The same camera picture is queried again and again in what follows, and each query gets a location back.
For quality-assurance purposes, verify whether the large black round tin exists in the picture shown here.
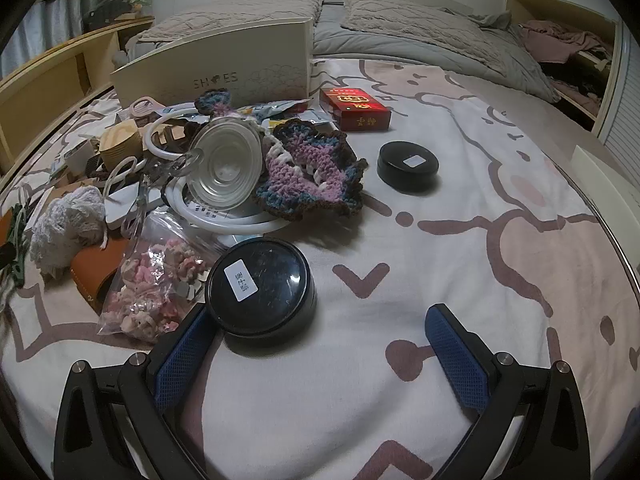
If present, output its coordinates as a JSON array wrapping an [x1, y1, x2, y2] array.
[[205, 237, 317, 340]]

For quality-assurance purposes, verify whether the red cigarette carton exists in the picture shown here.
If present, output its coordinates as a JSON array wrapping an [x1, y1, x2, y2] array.
[[319, 88, 392, 132]]

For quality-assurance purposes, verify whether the bag of pink trinkets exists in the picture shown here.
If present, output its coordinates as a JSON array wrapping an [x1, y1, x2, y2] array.
[[98, 210, 226, 344]]

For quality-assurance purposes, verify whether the brown leather pouch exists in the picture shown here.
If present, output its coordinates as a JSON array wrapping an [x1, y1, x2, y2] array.
[[70, 237, 129, 314]]

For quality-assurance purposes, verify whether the white lace ball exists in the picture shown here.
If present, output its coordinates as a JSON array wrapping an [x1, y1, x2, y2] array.
[[29, 185, 107, 276]]

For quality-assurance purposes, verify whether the green clothespin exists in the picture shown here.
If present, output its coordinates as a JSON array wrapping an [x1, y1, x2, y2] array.
[[1, 204, 28, 288]]

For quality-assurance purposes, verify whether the cartoon print blanket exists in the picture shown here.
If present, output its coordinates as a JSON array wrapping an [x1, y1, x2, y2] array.
[[0, 56, 640, 480]]

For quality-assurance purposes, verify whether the wooden cup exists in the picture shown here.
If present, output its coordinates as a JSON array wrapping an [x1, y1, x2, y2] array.
[[99, 119, 142, 170]]

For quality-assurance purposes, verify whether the purple crochet doily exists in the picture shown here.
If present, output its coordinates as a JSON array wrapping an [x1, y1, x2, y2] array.
[[253, 118, 368, 221]]

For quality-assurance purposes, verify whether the small black round tin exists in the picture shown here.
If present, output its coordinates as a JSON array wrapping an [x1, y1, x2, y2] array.
[[376, 141, 439, 193]]

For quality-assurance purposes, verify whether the wooden bedside shelf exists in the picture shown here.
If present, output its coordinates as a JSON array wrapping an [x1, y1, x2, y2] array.
[[1, 16, 154, 174]]

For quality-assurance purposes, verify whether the white shoe box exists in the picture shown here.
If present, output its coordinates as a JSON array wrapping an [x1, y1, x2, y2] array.
[[111, 18, 314, 107]]

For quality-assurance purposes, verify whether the grey duvet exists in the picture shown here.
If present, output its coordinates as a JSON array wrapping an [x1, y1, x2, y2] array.
[[312, 6, 560, 103]]

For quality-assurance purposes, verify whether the grey curtain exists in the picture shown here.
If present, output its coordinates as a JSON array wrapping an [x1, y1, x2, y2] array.
[[1, 0, 100, 78]]

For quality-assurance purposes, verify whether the pink clothes pile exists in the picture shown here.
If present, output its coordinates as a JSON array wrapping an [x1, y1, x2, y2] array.
[[518, 20, 612, 64]]

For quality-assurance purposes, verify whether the left beige pillow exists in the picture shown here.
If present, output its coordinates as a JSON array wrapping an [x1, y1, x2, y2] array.
[[139, 0, 323, 44]]

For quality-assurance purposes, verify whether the beige pillow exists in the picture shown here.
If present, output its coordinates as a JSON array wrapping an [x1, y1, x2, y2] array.
[[342, 0, 506, 76], [139, 0, 323, 44]]

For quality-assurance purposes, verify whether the right beige pillow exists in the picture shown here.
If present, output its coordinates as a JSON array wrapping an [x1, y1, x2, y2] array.
[[342, 0, 506, 76]]

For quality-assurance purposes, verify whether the white ring light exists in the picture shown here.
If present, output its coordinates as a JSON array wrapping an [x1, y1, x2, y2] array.
[[143, 106, 288, 236]]

